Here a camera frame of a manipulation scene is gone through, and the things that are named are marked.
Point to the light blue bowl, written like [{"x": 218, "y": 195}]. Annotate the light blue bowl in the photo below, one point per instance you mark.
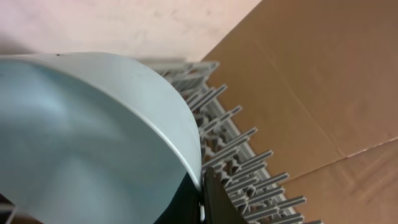
[{"x": 93, "y": 138}]

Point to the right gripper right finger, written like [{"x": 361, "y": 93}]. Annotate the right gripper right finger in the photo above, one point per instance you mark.
[{"x": 219, "y": 209}]

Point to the grey dishwasher rack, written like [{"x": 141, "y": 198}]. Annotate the grey dishwasher rack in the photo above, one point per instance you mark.
[{"x": 256, "y": 194}]

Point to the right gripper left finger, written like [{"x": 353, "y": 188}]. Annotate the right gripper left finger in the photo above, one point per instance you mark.
[{"x": 185, "y": 205}]

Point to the brown cardboard sheet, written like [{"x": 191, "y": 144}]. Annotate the brown cardboard sheet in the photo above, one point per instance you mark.
[{"x": 318, "y": 79}]

